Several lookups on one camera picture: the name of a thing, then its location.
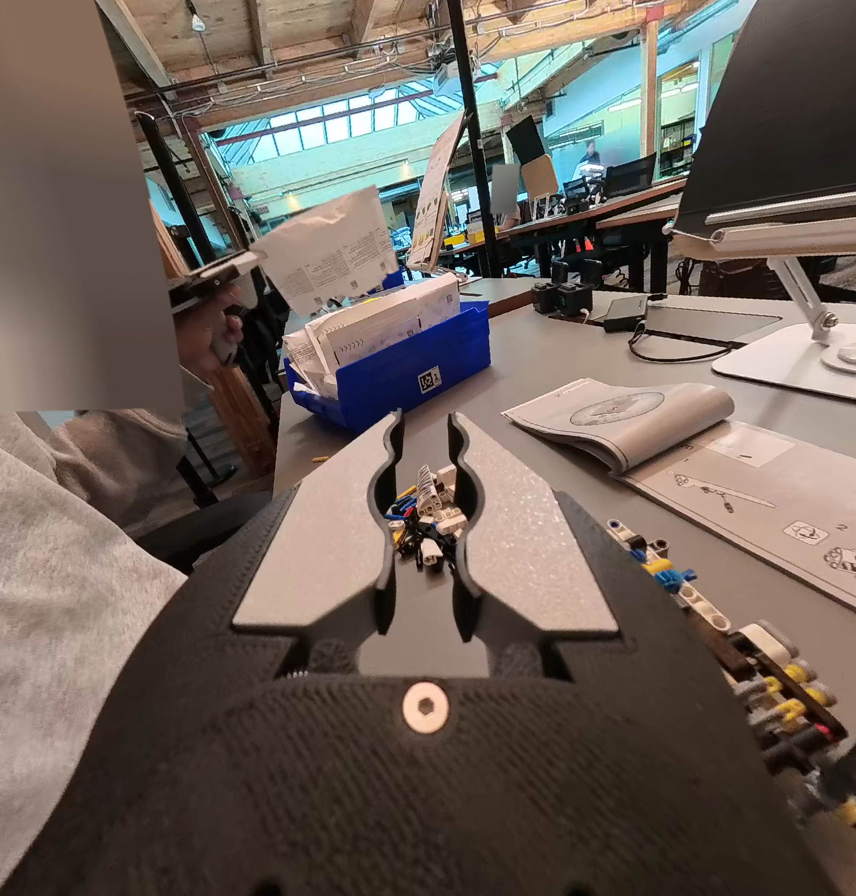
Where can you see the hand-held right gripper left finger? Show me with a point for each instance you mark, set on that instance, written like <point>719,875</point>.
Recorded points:
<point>309,560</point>

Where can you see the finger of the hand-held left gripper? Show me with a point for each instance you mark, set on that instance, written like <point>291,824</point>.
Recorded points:
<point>232,266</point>
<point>204,292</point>

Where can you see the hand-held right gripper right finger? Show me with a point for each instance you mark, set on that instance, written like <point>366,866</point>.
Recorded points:
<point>540,567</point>

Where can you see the printed white paper bag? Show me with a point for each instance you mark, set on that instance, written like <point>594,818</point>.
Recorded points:
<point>323,259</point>

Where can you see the heap of mixed lego pieces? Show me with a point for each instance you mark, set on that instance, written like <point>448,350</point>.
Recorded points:
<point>428,493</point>

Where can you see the blue plastic bin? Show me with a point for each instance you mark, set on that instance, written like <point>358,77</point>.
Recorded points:
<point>372,392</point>

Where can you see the lego instruction booklet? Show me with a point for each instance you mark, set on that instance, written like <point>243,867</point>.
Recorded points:
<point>645,427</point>

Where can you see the partly built lego model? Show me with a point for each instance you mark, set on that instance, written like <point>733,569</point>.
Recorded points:
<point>771,672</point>

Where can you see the person's left hand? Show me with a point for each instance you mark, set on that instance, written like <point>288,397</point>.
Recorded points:
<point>200,329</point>

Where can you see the black pole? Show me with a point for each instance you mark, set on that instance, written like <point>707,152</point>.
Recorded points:
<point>475,140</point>
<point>176,189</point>

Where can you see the propped board with printed sheet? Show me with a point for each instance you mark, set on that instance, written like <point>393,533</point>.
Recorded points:
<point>431,203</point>

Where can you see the black power adapter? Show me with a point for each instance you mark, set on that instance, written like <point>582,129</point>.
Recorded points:
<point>624,311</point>

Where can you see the black battery charger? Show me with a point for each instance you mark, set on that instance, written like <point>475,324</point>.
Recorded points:
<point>575,299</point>
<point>545,297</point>

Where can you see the small black propped board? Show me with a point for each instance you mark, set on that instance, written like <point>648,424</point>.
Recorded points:
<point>526,140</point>

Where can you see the black wood-edged board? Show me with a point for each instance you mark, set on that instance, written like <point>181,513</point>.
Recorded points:
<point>785,105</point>

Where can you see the wooden post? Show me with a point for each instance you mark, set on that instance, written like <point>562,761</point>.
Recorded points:
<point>246,420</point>

